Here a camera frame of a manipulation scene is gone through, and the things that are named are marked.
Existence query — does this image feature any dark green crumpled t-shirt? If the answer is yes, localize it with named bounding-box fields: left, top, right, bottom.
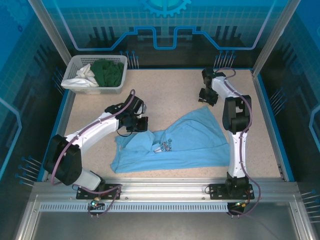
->
left=90, top=59, right=125, bottom=88

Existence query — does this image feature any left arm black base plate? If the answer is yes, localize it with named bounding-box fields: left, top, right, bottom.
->
left=76, top=183, right=123, bottom=201

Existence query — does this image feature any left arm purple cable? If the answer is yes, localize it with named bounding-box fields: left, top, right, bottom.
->
left=51, top=89, right=137, bottom=218

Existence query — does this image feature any white plastic laundry basket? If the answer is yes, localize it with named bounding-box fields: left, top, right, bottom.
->
left=61, top=54, right=129, bottom=95

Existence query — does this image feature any white crumpled t-shirt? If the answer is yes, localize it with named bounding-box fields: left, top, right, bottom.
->
left=62, top=64, right=99, bottom=88

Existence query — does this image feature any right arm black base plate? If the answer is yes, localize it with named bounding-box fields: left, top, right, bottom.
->
left=208, top=183, right=256, bottom=201

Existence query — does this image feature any aluminium frame rail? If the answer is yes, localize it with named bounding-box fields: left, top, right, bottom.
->
left=32, top=181, right=298, bottom=204

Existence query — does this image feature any slotted grey cable duct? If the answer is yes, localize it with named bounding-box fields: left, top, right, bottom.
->
left=39, top=202, right=230, bottom=213

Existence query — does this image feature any light blue printed t-shirt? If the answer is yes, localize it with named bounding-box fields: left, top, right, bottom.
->
left=109, top=104, right=231, bottom=175

